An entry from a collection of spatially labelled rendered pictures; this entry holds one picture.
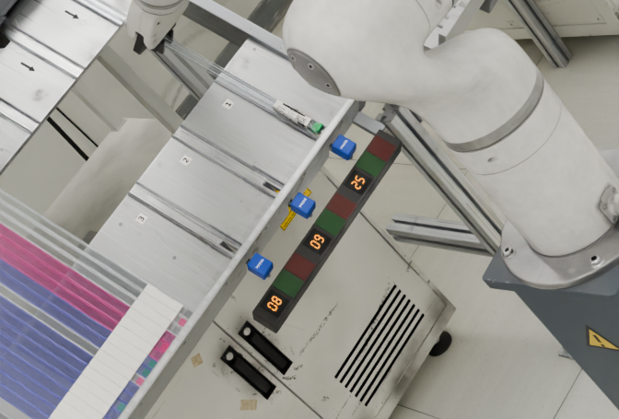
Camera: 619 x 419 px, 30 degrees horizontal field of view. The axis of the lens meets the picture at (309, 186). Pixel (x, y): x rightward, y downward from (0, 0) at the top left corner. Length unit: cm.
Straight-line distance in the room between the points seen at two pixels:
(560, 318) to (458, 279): 117
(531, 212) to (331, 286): 96
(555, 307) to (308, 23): 47
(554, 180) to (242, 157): 64
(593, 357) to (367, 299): 86
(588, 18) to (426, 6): 165
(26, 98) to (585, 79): 140
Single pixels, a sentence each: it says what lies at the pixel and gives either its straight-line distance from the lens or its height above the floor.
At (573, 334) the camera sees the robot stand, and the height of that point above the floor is 59.
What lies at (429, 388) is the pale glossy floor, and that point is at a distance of 235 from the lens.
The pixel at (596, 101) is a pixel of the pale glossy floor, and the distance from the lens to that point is 266.
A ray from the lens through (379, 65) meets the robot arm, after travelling 104.
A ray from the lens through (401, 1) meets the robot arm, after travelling 104.
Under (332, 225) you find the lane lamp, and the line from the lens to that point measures 166.
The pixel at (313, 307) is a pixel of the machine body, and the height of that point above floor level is 35.
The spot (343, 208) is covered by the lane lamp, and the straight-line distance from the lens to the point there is 167.
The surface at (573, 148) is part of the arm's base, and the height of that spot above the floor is 82.
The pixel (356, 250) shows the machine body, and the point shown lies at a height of 34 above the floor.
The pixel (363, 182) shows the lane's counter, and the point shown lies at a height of 65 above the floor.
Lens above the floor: 152
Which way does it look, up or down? 29 degrees down
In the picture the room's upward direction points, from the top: 44 degrees counter-clockwise
